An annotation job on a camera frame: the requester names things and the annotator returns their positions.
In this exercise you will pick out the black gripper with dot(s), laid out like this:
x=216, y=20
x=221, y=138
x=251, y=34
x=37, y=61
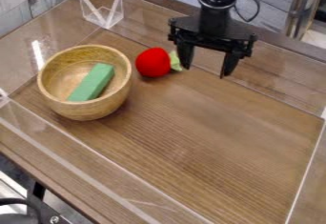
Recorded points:
x=213, y=30

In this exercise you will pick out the green rectangular block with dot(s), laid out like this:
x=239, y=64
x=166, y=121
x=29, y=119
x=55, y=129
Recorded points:
x=93, y=83

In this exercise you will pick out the black table clamp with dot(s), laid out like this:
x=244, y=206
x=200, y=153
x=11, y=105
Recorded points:
x=49, y=215

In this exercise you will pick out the clear acrylic corner bracket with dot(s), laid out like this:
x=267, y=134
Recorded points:
x=105, y=17

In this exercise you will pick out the red plush strawberry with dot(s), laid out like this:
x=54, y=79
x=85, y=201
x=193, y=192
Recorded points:
x=154, y=62

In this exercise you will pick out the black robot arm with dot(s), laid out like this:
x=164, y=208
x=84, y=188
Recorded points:
x=213, y=30

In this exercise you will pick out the wooden brown bowl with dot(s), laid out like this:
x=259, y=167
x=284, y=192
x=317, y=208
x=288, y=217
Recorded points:
x=62, y=74

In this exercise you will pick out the metal table leg background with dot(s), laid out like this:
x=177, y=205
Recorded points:
x=300, y=17

